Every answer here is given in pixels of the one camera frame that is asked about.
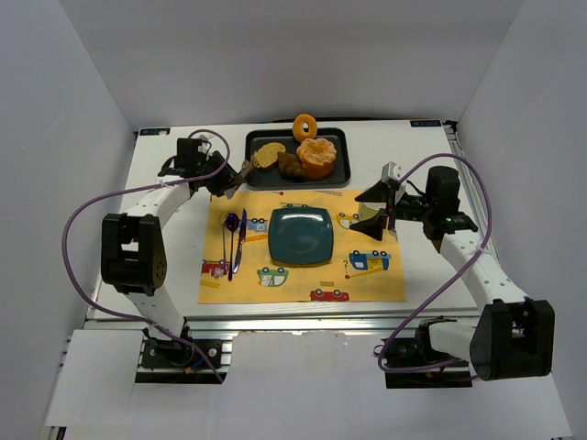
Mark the sliced bread loaf piece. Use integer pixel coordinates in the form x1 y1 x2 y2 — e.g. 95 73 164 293
251 142 286 170

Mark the teal square plate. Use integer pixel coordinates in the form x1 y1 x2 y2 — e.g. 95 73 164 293
268 207 334 266

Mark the aluminium table frame rail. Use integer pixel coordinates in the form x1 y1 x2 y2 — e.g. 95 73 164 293
443 120 489 237

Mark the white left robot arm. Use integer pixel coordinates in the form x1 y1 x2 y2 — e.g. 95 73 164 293
101 135 243 340

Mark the iridescent knife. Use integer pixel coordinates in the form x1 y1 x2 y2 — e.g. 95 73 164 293
232 209 248 274

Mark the yellow cartoon placemat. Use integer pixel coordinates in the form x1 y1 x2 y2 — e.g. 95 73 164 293
199 190 405 303

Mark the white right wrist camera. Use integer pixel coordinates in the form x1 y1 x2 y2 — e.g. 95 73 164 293
380 161 404 191

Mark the black baking tray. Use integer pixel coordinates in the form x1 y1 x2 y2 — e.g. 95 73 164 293
245 127 351 190

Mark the brown chocolate croissant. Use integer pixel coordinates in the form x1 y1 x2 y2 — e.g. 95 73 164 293
277 152 305 181

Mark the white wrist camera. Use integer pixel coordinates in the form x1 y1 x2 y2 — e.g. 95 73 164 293
197 136 212 157
380 161 404 191

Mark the purple spoon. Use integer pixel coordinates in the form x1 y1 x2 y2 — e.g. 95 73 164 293
225 213 240 281

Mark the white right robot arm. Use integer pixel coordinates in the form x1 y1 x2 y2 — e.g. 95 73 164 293
351 162 555 381

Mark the light green mug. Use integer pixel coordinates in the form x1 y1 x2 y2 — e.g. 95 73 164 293
358 202 383 221

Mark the orange sugared bun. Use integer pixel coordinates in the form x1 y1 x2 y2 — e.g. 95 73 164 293
296 137 338 180

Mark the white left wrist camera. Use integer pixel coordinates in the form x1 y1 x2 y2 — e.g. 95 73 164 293
197 136 212 157

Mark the orange donut ring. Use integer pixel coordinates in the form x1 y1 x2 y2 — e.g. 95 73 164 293
292 113 317 141

